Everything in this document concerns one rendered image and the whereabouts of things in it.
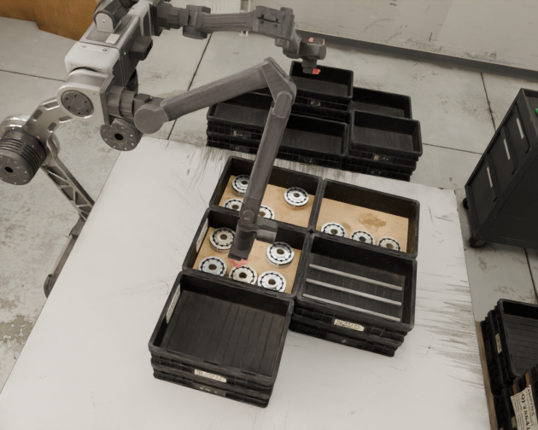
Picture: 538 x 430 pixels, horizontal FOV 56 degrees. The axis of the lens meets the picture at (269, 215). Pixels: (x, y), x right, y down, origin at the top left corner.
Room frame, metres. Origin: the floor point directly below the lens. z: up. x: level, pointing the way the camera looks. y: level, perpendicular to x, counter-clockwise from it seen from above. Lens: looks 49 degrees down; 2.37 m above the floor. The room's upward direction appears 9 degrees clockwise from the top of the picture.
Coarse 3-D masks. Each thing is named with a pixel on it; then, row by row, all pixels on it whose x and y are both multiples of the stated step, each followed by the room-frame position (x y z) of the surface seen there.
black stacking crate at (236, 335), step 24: (192, 288) 0.93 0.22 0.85; (216, 288) 0.92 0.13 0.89; (192, 312) 0.85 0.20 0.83; (216, 312) 0.87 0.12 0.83; (240, 312) 0.88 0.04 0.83; (264, 312) 0.90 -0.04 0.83; (168, 336) 0.75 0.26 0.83; (192, 336) 0.77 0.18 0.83; (216, 336) 0.78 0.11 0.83; (240, 336) 0.80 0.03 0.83; (264, 336) 0.81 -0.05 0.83; (168, 360) 0.66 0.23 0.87; (216, 360) 0.70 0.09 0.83; (240, 360) 0.71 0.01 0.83; (264, 360) 0.73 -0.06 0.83; (240, 384) 0.64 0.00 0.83; (264, 384) 0.63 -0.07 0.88
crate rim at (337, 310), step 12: (312, 240) 1.17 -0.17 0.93; (336, 240) 1.19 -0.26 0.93; (384, 252) 1.17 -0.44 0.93; (300, 288) 0.95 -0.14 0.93; (300, 300) 0.91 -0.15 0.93; (312, 300) 0.91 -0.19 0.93; (336, 312) 0.90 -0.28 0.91; (348, 312) 0.89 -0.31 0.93; (360, 312) 0.90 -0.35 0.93; (384, 324) 0.88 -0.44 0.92; (396, 324) 0.88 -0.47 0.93
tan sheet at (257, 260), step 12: (204, 240) 1.17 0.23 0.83; (204, 252) 1.11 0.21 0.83; (252, 252) 1.15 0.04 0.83; (264, 252) 1.16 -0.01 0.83; (300, 252) 1.18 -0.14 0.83; (228, 264) 1.07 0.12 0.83; (252, 264) 1.09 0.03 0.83; (264, 264) 1.10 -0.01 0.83; (288, 276) 1.06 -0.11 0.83; (288, 288) 1.01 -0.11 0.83
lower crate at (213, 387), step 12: (156, 372) 0.66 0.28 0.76; (168, 372) 0.65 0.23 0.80; (180, 372) 0.65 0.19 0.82; (180, 384) 0.65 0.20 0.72; (192, 384) 0.65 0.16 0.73; (204, 384) 0.64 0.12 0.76; (216, 384) 0.63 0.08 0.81; (228, 396) 0.64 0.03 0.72; (240, 396) 0.63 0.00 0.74; (252, 396) 0.63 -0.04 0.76; (264, 396) 0.62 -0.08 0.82; (264, 408) 0.62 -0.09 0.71
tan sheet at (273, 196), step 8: (232, 176) 1.53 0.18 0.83; (224, 192) 1.43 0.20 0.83; (232, 192) 1.43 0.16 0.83; (272, 192) 1.47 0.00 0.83; (280, 192) 1.48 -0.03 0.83; (224, 200) 1.38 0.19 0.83; (264, 200) 1.42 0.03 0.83; (272, 200) 1.42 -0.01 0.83; (280, 200) 1.43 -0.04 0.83; (312, 200) 1.46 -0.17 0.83; (272, 208) 1.38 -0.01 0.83; (280, 208) 1.39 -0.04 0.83; (288, 208) 1.40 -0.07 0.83; (304, 208) 1.41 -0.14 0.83; (280, 216) 1.35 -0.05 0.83; (288, 216) 1.35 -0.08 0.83; (296, 216) 1.36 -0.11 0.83; (304, 216) 1.37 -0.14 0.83; (296, 224) 1.32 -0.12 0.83; (304, 224) 1.32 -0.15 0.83
